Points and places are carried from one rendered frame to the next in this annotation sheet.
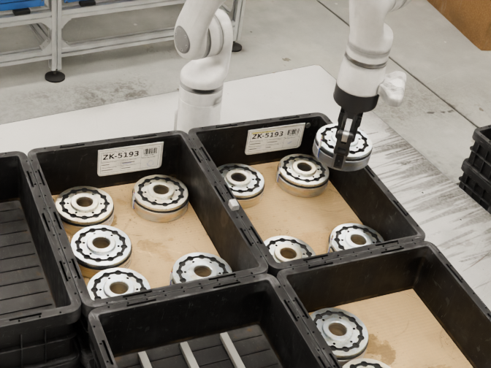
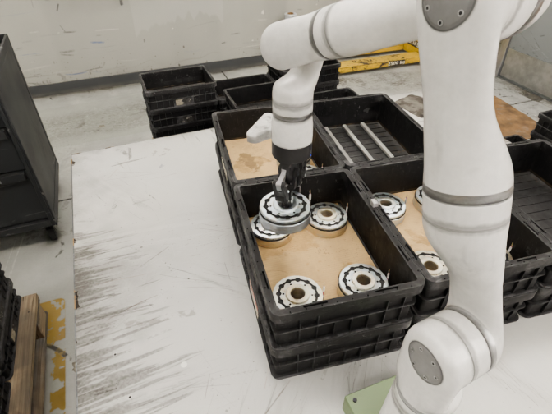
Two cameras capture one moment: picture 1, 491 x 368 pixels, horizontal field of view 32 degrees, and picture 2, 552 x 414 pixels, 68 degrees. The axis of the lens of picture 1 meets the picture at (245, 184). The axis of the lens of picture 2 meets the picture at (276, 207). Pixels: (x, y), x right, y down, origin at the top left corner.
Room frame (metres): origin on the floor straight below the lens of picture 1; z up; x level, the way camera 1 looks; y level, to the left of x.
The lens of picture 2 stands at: (1.89, -0.02, 1.52)
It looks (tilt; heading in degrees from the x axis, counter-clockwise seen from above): 39 degrees down; 195
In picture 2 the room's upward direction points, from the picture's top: straight up
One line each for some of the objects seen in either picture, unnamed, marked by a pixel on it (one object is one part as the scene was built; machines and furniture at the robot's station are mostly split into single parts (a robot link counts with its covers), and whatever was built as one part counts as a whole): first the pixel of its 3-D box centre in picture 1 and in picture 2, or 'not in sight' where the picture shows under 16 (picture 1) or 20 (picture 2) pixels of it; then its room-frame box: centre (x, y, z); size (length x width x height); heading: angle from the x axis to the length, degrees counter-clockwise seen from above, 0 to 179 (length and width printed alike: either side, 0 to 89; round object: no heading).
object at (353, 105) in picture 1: (353, 104); (291, 157); (1.24, -0.16, 1.10); 0.08 x 0.08 x 0.09
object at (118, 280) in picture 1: (118, 288); not in sight; (0.96, 0.17, 0.86); 0.05 x 0.05 x 0.01
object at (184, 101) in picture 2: not in sight; (181, 113); (-0.20, -1.16, 0.37); 0.40 x 0.30 x 0.45; 127
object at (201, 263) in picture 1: (202, 271); (385, 203); (1.03, 0.05, 0.86); 0.05 x 0.05 x 0.01
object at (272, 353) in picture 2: not in sight; (312, 279); (1.24, -0.10, 0.76); 0.40 x 0.30 x 0.12; 29
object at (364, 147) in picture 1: (344, 141); (285, 205); (1.27, -0.16, 1.00); 0.10 x 0.10 x 0.01
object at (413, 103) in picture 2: not in sight; (419, 104); (0.06, 0.17, 0.71); 0.22 x 0.19 x 0.01; 37
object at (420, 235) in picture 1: (299, 185); (316, 231); (1.24, -0.10, 0.92); 0.40 x 0.30 x 0.02; 29
